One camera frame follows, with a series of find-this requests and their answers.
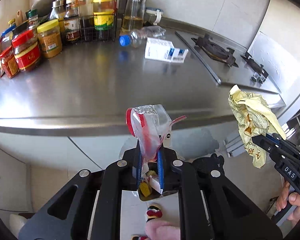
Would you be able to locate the red lid chili sauce jar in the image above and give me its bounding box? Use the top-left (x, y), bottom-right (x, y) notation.
top-left (12, 29), bottom-right (41, 72)

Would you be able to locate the red clear snack wrapper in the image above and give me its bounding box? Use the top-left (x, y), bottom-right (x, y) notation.
top-left (126, 104), bottom-right (186, 161)

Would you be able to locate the dark square trash bin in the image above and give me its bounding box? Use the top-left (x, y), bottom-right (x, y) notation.
top-left (119, 138), bottom-right (178, 202)

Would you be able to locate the glass oil dispenser bottle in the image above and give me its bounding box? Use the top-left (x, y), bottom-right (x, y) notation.
top-left (121, 0), bottom-right (146, 34)

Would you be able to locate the black bear floor mat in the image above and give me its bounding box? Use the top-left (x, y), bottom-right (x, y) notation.
top-left (192, 153), bottom-right (225, 174)

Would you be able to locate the white blue medicine box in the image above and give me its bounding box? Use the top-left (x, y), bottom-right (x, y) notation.
top-left (145, 37), bottom-right (189, 63)

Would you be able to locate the red bow slipper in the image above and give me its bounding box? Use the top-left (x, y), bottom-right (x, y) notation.
top-left (145, 203), bottom-right (162, 222)
top-left (131, 235), bottom-right (149, 240)

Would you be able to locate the yellow label vinegar bottle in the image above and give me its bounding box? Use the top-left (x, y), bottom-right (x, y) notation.
top-left (92, 0), bottom-right (118, 32)

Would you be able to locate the blue lid glass jar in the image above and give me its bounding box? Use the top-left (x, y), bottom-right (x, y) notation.
top-left (143, 7), bottom-right (164, 26)

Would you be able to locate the small red chili jar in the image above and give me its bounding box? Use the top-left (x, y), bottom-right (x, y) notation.
top-left (0, 46), bottom-right (19, 79)

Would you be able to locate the yellow lid peanut butter jar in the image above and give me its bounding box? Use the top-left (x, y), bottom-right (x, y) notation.
top-left (37, 19), bottom-right (62, 59)

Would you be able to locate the white cushioned wooden chair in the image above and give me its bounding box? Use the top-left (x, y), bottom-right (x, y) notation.
top-left (9, 212), bottom-right (35, 238)

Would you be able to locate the yellow paper wrapper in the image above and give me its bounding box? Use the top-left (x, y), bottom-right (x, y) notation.
top-left (228, 85), bottom-right (286, 168)

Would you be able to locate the black wire spice rack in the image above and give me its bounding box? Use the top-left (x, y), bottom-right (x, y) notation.
top-left (79, 13), bottom-right (117, 42)

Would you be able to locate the pink fleece trouser leg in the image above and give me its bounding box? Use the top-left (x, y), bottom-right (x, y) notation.
top-left (145, 219), bottom-right (181, 240)

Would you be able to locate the clear plastic water bottle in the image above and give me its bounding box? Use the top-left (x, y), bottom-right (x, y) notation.
top-left (119, 25), bottom-right (166, 48)

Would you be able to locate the right hand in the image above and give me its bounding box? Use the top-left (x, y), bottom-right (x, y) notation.
top-left (276, 181), bottom-right (300, 227)

